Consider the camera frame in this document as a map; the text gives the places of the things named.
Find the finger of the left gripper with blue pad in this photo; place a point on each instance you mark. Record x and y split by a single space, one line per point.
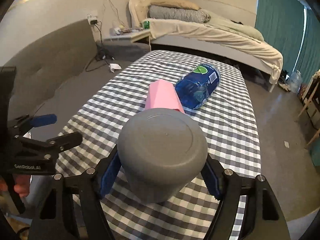
43 120

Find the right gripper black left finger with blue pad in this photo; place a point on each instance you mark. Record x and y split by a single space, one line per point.
55 217

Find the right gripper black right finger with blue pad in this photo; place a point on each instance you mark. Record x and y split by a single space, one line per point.
263 217

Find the grey plastic cup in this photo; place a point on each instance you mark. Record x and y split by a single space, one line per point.
161 150

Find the person's left hand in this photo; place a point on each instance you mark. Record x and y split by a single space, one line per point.
22 184

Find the grey sofa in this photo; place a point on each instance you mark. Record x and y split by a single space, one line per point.
55 74

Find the white crumpled tissue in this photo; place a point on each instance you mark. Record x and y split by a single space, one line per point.
114 67

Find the white bedside table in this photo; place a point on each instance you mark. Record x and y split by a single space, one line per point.
132 37

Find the pink faceted box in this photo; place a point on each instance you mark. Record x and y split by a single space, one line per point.
162 94

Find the wooden chair with clothes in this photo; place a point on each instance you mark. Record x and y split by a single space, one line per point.
310 97

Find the green can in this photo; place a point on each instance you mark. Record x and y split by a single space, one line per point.
146 25

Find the large water jug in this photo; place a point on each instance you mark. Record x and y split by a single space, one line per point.
295 81

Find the blue plastic water bottle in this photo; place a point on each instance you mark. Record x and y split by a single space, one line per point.
196 87

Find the beige pillow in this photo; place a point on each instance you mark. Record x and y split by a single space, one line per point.
179 4

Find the teal right curtain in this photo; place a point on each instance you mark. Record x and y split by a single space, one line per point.
308 61

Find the teal curtain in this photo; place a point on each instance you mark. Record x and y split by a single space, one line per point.
281 23
308 61

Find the white bed with sheet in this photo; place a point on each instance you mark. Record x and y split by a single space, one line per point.
211 39

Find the checkered folded blanket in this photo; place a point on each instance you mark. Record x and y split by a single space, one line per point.
186 15

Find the light green duvet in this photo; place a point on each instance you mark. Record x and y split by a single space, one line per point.
221 22

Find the teal left curtain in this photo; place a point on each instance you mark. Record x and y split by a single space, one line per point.
281 23

